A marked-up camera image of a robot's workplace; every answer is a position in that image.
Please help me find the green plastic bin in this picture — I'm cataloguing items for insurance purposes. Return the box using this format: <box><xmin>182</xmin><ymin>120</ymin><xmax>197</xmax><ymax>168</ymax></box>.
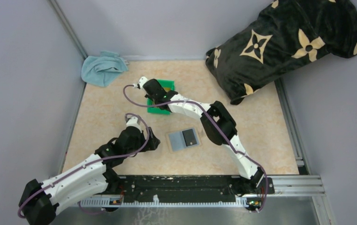
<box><xmin>146</xmin><ymin>80</ymin><xmax>176</xmax><ymax>115</ymax></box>

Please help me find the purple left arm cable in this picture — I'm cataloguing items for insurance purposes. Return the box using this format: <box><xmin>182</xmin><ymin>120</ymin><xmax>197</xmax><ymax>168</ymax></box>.
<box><xmin>17</xmin><ymin>112</ymin><xmax>152</xmax><ymax>218</ymax></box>

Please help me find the aluminium rail frame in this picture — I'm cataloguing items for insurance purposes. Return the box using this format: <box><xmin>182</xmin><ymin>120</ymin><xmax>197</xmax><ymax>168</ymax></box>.
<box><xmin>35</xmin><ymin>175</ymin><xmax>326</xmax><ymax>208</ymax></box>

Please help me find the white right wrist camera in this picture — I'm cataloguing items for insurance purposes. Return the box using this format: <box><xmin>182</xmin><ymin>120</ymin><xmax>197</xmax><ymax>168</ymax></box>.
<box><xmin>136</xmin><ymin>76</ymin><xmax>148</xmax><ymax>90</ymax></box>

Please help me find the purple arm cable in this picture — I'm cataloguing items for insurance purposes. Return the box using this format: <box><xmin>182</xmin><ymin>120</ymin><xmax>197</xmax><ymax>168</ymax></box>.
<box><xmin>17</xmin><ymin>112</ymin><xmax>152</xmax><ymax>218</ymax></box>
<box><xmin>122</xmin><ymin>84</ymin><xmax>269</xmax><ymax>212</ymax></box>

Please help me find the beige leather card holder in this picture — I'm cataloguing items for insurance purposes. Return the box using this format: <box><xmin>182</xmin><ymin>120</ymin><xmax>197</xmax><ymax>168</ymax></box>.
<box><xmin>165</xmin><ymin>127</ymin><xmax>202</xmax><ymax>153</ymax></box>

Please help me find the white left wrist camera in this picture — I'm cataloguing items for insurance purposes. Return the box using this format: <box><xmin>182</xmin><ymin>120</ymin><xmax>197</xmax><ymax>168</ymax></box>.
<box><xmin>125</xmin><ymin>115</ymin><xmax>141</xmax><ymax>130</ymax></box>

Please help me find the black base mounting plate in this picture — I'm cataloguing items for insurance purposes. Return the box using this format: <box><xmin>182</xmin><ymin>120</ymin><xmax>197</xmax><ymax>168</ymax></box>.
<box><xmin>103</xmin><ymin>175</ymin><xmax>275</xmax><ymax>203</ymax></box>

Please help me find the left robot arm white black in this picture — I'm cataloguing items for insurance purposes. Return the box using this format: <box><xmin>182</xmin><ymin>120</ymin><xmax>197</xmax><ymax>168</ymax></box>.
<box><xmin>17</xmin><ymin>126</ymin><xmax>160</xmax><ymax>225</ymax></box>

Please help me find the black floral pillow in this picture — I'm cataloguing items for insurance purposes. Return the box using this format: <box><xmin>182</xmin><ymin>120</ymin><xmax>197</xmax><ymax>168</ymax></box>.
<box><xmin>205</xmin><ymin>0</ymin><xmax>357</xmax><ymax>105</ymax></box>

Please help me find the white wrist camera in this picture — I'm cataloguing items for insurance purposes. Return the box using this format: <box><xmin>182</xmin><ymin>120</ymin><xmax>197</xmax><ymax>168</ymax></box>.
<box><xmin>125</xmin><ymin>115</ymin><xmax>141</xmax><ymax>130</ymax></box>
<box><xmin>136</xmin><ymin>76</ymin><xmax>148</xmax><ymax>90</ymax></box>

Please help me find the dark grey credit card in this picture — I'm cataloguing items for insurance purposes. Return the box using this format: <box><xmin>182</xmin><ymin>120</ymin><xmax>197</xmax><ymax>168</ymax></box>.
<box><xmin>182</xmin><ymin>129</ymin><xmax>198</xmax><ymax>147</ymax></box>

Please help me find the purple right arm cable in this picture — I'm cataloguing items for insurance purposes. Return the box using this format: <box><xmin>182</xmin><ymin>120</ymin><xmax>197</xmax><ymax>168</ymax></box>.
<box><xmin>122</xmin><ymin>84</ymin><xmax>269</xmax><ymax>212</ymax></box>

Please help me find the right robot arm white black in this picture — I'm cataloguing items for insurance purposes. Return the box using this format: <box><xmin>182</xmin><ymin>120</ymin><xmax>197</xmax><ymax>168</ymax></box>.
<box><xmin>137</xmin><ymin>76</ymin><xmax>265</xmax><ymax>193</ymax></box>

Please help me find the light blue cloth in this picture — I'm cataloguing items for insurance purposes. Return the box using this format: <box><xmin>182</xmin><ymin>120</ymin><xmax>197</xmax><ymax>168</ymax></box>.
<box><xmin>81</xmin><ymin>51</ymin><xmax>129</xmax><ymax>87</ymax></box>

